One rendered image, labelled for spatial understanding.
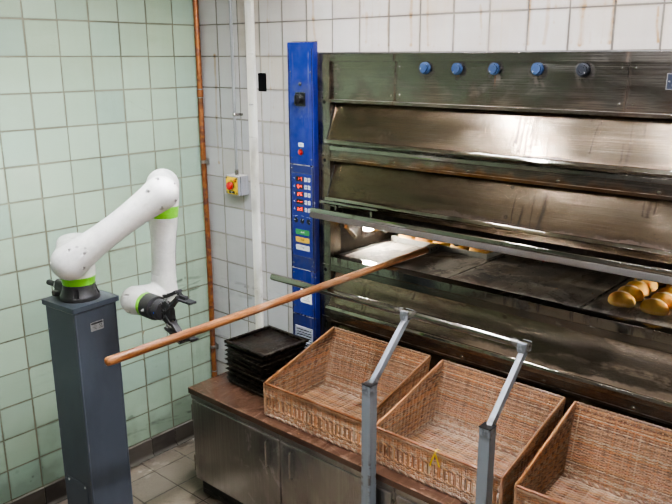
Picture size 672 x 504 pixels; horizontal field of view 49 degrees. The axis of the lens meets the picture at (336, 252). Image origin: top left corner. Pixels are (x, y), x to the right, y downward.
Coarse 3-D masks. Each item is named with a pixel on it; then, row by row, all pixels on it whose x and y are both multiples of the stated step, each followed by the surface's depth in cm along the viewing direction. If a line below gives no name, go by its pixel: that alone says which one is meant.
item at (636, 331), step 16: (336, 256) 344; (384, 272) 324; (400, 272) 318; (416, 272) 318; (432, 288) 309; (448, 288) 303; (464, 288) 298; (480, 288) 296; (512, 304) 285; (528, 304) 280; (544, 304) 276; (560, 304) 276; (576, 320) 268; (592, 320) 264; (608, 320) 260; (624, 320) 259; (640, 336) 254; (656, 336) 250
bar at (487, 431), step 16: (304, 288) 306; (368, 304) 284; (384, 304) 279; (432, 320) 265; (448, 320) 262; (400, 336) 271; (480, 336) 253; (496, 336) 248; (384, 352) 268; (528, 352) 241; (384, 368) 267; (512, 368) 240; (368, 384) 262; (512, 384) 239; (368, 400) 262; (368, 416) 264; (496, 416) 234; (368, 432) 266; (480, 432) 233; (368, 448) 267; (480, 448) 234; (368, 464) 269; (480, 464) 235; (368, 480) 270; (480, 480) 236; (368, 496) 272; (480, 496) 238
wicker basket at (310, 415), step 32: (320, 352) 341; (352, 352) 338; (416, 352) 317; (288, 384) 328; (320, 384) 345; (352, 384) 337; (384, 384) 326; (288, 416) 310; (320, 416) 297; (352, 416) 285; (352, 448) 288
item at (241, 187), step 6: (228, 174) 372; (234, 174) 372; (240, 174) 372; (228, 180) 370; (240, 180) 367; (246, 180) 370; (234, 186) 368; (240, 186) 368; (246, 186) 371; (228, 192) 372; (234, 192) 369; (240, 192) 368; (246, 192) 371
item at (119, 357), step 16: (400, 256) 332; (416, 256) 340; (352, 272) 308; (368, 272) 314; (320, 288) 292; (272, 304) 273; (224, 320) 257; (176, 336) 242; (192, 336) 247; (128, 352) 229; (144, 352) 233
